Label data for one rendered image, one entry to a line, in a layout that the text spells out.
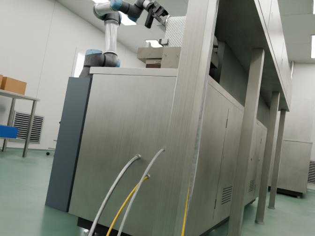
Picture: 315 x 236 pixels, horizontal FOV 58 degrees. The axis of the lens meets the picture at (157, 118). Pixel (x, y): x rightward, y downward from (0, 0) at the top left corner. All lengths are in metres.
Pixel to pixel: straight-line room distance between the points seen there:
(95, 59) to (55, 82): 3.77
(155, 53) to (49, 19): 4.45
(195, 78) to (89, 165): 0.95
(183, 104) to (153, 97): 0.65
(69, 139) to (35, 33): 3.77
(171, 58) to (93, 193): 0.79
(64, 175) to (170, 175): 1.37
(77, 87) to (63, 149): 0.43
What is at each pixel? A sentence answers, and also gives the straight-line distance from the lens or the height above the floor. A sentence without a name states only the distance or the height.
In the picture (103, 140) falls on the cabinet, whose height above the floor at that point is 0.51.
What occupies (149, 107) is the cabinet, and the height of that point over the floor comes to 0.70.
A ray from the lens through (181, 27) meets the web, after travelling 1.75.
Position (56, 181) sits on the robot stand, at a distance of 2.10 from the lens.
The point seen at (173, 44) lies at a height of 1.12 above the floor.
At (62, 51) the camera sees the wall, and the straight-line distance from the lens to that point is 5.98.
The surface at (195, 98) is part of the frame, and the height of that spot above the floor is 0.68.
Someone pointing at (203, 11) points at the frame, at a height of 0.91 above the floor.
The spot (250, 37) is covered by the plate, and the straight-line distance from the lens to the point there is 1.57.
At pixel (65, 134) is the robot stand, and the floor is 0.50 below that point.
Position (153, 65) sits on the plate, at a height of 0.94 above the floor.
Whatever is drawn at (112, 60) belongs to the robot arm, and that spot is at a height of 1.09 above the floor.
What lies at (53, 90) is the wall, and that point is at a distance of 5.83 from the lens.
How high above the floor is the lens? 0.55
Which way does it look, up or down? 5 degrees up
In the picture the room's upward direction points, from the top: 9 degrees clockwise
